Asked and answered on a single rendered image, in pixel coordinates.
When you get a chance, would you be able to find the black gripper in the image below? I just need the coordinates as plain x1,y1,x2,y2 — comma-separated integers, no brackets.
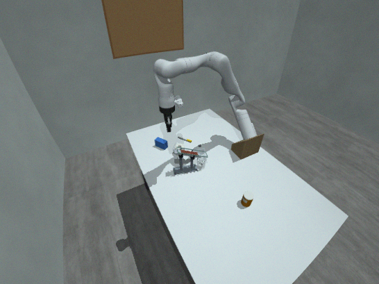
159,106,175,132

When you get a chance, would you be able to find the clear glass vial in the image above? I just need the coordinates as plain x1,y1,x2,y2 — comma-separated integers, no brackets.
196,159,205,170

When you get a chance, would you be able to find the orange pill bottle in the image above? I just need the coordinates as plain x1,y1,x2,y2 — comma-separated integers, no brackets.
241,191,254,207

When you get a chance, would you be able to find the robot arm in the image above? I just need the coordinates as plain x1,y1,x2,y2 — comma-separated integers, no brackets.
153,51,257,140

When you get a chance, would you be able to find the blue rectangular block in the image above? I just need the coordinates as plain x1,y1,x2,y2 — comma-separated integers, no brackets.
155,137,168,150

